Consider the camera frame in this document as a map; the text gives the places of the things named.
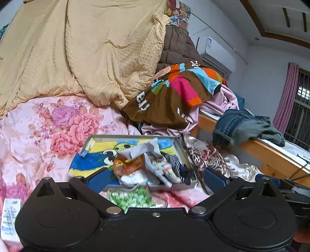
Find striped pastel sock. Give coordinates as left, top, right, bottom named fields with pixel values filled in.
left=143, top=152, right=181, bottom=188

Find grey sock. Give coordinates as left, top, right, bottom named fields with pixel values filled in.
left=119, top=138, right=162, bottom=160

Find grey cardboard box tray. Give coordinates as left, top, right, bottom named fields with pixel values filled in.
left=80, top=135, right=197, bottom=192

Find colourful cartoon towel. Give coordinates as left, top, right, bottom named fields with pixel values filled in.
left=68, top=139, right=176, bottom=180

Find white gold brocade cloth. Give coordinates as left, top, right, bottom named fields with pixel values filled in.
left=182, top=134, right=262, bottom=188

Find bag of green paper stars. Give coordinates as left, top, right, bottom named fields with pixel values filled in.
left=107, top=186, right=168, bottom=213

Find black white zebra sock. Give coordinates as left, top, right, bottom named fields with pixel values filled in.
left=161, top=152, right=191, bottom=185

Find white printed cloth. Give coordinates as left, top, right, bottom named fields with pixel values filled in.
left=117, top=168, right=160, bottom=187

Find blue denim jeans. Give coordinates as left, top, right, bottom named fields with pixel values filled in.
left=212, top=109, right=285, bottom=147

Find pink floral quilt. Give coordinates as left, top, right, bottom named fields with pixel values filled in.
left=0, top=95, right=211, bottom=252

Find pink window curtain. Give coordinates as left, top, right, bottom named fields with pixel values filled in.
left=273, top=62, right=299, bottom=134

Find pink lilac garment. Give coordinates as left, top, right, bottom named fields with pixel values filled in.
left=141, top=85, right=239, bottom=136

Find white printed label packet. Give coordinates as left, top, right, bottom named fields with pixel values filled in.
left=1, top=198, right=22, bottom=243

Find brown colourful patterned cloth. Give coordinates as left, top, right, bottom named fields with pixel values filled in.
left=122, top=60, right=227, bottom=130

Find white air conditioner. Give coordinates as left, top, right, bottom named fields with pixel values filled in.
left=196, top=37, right=236, bottom=75

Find beige dotted blanket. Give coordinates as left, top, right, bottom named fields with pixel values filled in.
left=1, top=1, right=170, bottom=116

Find brown quilted jacket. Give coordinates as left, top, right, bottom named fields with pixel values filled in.
left=155, top=25, right=206, bottom=73

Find wooden bed rail right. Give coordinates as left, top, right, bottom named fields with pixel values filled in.
left=225, top=139, right=309, bottom=186

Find cartoon wall poster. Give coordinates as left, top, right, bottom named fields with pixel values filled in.
left=164, top=0, right=191, bottom=29

